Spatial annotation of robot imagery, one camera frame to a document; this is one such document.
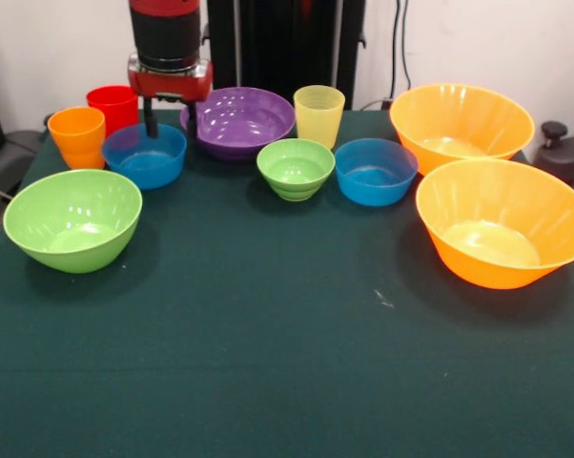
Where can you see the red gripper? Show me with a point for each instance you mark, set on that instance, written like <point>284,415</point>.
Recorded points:
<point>172,86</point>

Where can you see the blue bowl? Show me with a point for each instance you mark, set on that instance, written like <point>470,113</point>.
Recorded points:
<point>375,186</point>
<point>146,172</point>

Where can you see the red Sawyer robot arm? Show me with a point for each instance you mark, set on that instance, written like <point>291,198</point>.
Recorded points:
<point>165,28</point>

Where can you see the red cup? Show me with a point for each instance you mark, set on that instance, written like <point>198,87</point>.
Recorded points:
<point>117,107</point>

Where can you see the purple bowl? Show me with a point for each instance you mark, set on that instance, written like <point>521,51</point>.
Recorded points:
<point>244,124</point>

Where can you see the orange cup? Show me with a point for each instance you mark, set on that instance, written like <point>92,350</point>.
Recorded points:
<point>77,138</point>

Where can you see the small green bowl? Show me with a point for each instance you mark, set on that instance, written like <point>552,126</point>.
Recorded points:
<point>295,167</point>

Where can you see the large green bowl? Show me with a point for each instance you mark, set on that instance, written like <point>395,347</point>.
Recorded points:
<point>72,224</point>

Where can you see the yellow cup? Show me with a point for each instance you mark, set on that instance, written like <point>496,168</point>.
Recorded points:
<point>319,119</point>

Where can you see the dark green table cloth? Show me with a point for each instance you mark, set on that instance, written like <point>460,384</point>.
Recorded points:
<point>268,358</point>

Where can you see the large orange bowl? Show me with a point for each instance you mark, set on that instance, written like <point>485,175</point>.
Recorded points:
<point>461,119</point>
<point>497,229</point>

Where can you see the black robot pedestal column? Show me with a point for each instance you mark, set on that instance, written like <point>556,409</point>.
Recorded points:
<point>277,47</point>

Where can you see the black pedestal foot with knob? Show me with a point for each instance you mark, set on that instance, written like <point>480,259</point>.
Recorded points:
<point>566,152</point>

